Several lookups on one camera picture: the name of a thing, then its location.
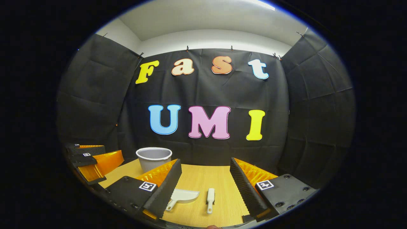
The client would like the grey ribbed garbage bin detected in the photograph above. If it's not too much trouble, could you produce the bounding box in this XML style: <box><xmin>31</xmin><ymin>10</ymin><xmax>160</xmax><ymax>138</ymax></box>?
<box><xmin>136</xmin><ymin>147</ymin><xmax>173</xmax><ymax>174</ymax></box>

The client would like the wooden desktop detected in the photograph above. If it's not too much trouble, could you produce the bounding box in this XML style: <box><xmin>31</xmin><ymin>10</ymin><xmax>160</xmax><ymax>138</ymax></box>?
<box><xmin>99</xmin><ymin>158</ymin><xmax>280</xmax><ymax>228</ymax></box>

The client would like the small white broom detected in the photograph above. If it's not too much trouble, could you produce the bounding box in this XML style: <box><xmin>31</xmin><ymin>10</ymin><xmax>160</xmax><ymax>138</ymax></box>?
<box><xmin>206</xmin><ymin>188</ymin><xmax>216</xmax><ymax>215</ymax></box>

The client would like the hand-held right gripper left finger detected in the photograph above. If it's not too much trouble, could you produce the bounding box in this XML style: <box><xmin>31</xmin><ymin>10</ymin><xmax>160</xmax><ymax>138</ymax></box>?
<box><xmin>104</xmin><ymin>158</ymin><xmax>183</xmax><ymax>220</ymax></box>

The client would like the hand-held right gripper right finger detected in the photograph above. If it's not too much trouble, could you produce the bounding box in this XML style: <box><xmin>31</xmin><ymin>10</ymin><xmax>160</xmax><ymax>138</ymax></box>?
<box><xmin>229</xmin><ymin>157</ymin><xmax>319</xmax><ymax>223</ymax></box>

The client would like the small white dustpan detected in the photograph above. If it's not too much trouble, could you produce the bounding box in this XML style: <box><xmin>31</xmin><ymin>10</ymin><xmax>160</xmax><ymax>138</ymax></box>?
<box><xmin>165</xmin><ymin>188</ymin><xmax>201</xmax><ymax>212</ymax></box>

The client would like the black backdrop cloth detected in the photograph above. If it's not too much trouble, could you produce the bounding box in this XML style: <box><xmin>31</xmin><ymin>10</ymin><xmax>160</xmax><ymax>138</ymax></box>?
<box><xmin>57</xmin><ymin>29</ymin><xmax>356</xmax><ymax>191</ymax></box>

